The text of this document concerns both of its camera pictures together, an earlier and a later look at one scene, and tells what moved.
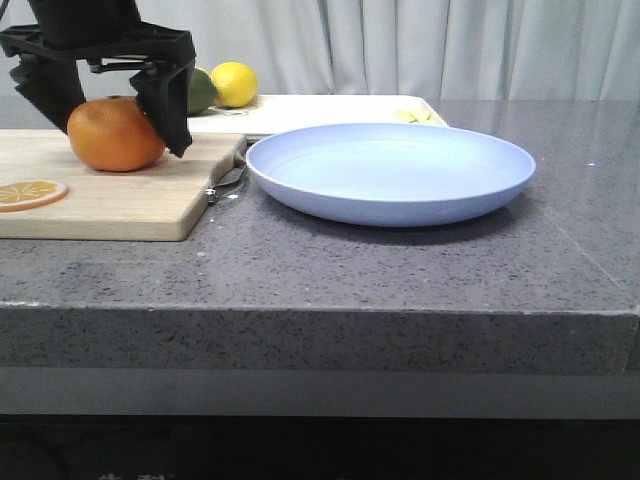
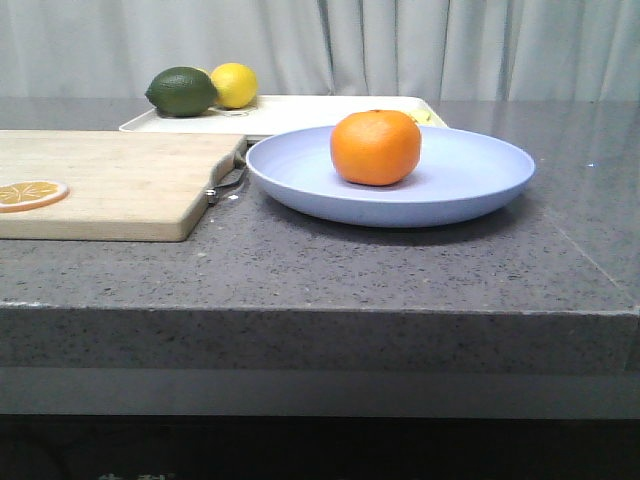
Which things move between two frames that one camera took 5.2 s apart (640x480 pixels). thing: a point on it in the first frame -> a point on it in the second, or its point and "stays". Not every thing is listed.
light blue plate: [388, 174] stays
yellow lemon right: [236, 85] stays
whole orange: [113, 133] -> [375, 147]
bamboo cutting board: [120, 186] stays
